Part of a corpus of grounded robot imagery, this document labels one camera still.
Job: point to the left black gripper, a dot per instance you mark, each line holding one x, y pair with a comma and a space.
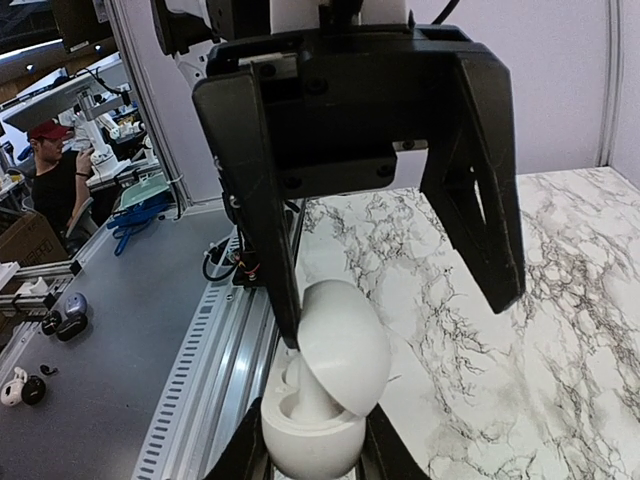
312, 113

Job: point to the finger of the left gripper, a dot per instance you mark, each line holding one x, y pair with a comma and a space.
470, 174

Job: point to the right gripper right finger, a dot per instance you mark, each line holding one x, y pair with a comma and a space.
386, 457

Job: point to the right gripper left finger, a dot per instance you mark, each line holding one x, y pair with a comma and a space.
246, 456

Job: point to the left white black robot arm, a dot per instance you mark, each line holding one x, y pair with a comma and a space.
197, 27

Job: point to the black earbud case pair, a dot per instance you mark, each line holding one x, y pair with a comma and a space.
64, 329

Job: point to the white black earbud case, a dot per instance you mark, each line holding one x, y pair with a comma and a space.
23, 388

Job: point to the blue grey earbud case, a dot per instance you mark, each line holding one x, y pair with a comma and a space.
75, 304

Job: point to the blue plastic tool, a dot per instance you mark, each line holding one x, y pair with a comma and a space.
135, 219

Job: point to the person in red cap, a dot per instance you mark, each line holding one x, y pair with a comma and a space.
60, 185

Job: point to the brown cardboard box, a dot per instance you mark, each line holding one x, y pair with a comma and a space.
31, 241

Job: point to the aluminium front rail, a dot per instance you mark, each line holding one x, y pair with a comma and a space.
220, 368

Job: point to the left aluminium corner post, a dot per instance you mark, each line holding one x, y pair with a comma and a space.
614, 112

